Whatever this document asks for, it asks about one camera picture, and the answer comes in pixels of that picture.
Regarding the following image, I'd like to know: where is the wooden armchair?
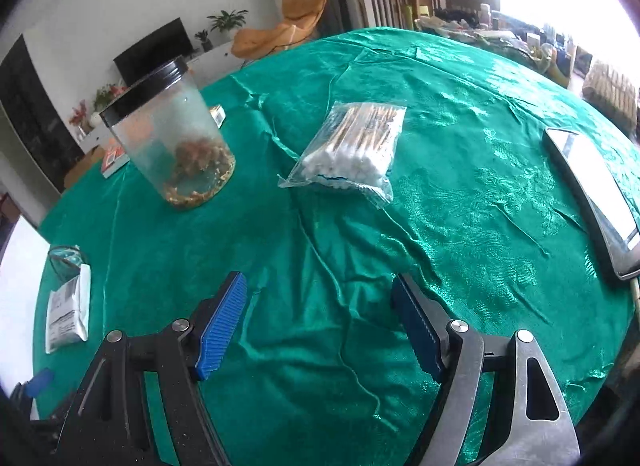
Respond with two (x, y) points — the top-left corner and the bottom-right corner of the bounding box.
(355, 0), (498, 30)

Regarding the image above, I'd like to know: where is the dark glass cabinet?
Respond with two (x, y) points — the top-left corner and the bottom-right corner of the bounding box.
(0, 33), (83, 194)

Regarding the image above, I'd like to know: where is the large potted plant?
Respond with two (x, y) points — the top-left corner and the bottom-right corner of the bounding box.
(206, 9), (249, 41)

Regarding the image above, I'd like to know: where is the black television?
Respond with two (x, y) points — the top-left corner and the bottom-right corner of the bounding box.
(113, 17), (193, 86)

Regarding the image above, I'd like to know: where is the white printed pouch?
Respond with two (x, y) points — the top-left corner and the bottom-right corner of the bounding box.
(45, 245), (92, 354)

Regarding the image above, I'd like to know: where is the leafy green houseplant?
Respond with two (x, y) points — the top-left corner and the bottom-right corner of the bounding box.
(92, 83), (126, 111)

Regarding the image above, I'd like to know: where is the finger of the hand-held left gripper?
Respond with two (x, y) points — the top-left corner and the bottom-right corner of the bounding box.
(9, 367), (63, 422)

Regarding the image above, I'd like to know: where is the red flower arrangement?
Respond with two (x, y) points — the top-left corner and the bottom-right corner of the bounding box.
(68, 100), (91, 139)

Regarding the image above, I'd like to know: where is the white storage box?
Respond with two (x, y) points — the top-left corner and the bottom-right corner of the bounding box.
(0, 216), (51, 422)

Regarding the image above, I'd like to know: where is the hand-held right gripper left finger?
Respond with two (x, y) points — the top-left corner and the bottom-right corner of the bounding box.
(55, 271), (249, 466)

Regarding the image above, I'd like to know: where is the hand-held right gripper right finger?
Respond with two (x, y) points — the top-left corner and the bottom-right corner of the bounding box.
(390, 273), (583, 466)

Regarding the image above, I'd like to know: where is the clear jar with black lid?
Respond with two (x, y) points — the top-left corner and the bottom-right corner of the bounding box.
(99, 56), (237, 207)

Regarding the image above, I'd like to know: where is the orange lounge chair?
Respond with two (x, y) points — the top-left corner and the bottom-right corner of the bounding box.
(231, 0), (331, 59)

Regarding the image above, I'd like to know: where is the pile of assorted clutter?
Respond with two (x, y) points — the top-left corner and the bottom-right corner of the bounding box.
(407, 3), (601, 89)

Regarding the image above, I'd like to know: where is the green tablecloth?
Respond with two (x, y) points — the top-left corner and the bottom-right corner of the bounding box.
(32, 26), (640, 466)

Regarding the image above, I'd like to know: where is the woven basket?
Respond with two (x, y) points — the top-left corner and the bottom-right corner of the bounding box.
(581, 60), (640, 133)

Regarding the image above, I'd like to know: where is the clear bag of cotton swabs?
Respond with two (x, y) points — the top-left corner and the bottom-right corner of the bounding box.
(277, 100), (407, 209)

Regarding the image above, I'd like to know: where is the orange book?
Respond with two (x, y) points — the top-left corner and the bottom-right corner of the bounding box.
(100, 143), (132, 179)

